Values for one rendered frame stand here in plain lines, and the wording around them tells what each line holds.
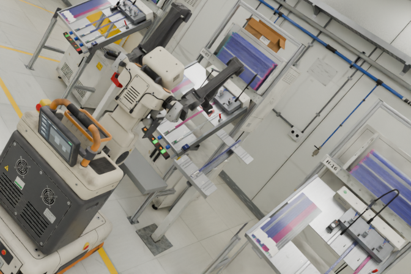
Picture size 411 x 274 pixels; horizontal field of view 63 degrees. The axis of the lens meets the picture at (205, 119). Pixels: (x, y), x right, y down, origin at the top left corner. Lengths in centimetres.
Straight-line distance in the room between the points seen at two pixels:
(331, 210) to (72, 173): 171
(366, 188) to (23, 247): 206
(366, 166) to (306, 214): 52
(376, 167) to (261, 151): 208
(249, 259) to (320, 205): 67
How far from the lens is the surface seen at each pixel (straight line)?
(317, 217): 251
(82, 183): 166
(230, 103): 277
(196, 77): 302
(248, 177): 444
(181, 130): 268
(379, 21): 429
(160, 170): 307
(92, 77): 383
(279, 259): 234
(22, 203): 196
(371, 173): 254
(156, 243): 290
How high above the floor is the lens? 174
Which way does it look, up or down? 16 degrees down
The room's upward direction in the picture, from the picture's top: 37 degrees clockwise
